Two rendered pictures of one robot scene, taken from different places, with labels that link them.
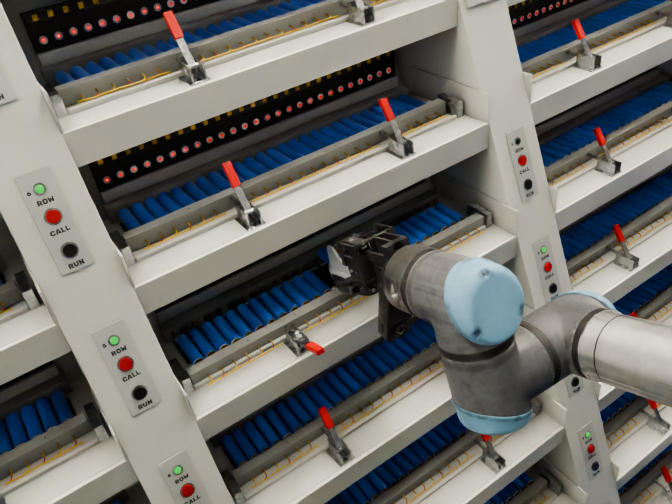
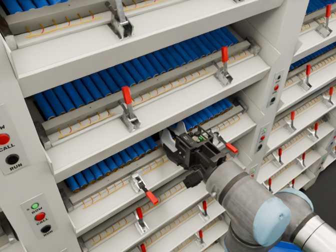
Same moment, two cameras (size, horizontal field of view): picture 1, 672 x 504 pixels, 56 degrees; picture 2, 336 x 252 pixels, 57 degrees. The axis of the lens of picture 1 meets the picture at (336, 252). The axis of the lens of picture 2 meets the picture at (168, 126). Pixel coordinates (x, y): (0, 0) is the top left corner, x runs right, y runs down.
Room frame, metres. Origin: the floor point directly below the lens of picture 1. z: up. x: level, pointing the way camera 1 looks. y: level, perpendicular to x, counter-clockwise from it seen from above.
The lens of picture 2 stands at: (0.36, 0.14, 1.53)
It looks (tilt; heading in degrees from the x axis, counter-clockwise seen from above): 41 degrees down; 347
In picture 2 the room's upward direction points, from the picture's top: straight up
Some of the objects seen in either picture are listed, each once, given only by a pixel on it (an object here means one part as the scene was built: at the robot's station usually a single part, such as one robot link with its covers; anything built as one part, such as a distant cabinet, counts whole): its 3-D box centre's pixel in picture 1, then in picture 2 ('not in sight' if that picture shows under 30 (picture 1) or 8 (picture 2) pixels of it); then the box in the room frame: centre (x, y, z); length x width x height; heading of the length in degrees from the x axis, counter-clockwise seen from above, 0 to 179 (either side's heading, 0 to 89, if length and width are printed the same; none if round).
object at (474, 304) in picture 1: (462, 296); (255, 209); (0.68, -0.12, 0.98); 0.12 x 0.09 x 0.10; 23
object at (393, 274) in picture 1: (417, 281); (224, 181); (0.76, -0.09, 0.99); 0.10 x 0.05 x 0.09; 113
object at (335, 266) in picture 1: (336, 261); (167, 136); (0.92, 0.00, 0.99); 0.09 x 0.03 x 0.06; 27
